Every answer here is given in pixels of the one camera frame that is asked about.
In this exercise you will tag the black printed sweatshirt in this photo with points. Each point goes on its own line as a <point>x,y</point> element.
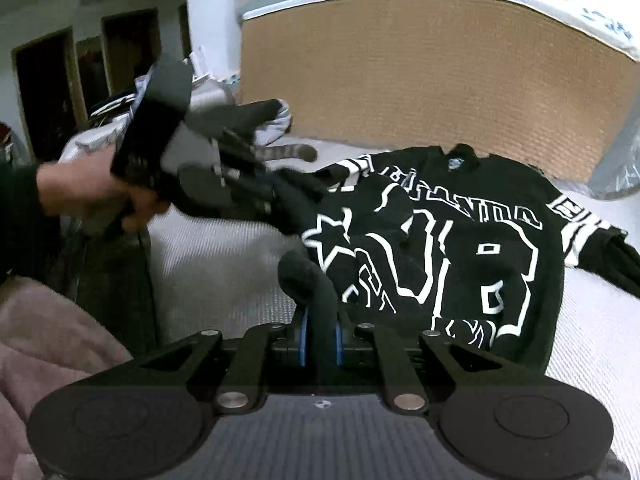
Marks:
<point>472,247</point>

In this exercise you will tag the pink sleeve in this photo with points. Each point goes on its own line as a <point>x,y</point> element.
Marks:
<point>47,342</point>

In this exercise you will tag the black grey folded garment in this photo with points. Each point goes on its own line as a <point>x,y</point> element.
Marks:
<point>259,123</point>

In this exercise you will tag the grey tabby cat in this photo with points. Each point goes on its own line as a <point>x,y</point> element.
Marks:
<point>301,151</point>

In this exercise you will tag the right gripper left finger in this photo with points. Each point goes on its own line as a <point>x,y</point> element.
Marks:
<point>263,351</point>

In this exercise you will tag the woven tan upright mattress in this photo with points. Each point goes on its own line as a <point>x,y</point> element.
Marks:
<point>540,81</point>

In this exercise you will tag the person's left hand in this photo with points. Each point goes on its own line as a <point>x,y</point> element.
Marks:
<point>83,186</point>

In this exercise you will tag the grey patterned bed sheet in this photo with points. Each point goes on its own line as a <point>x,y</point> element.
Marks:
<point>617,173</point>

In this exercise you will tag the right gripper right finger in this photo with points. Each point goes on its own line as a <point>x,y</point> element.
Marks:
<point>371,358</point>

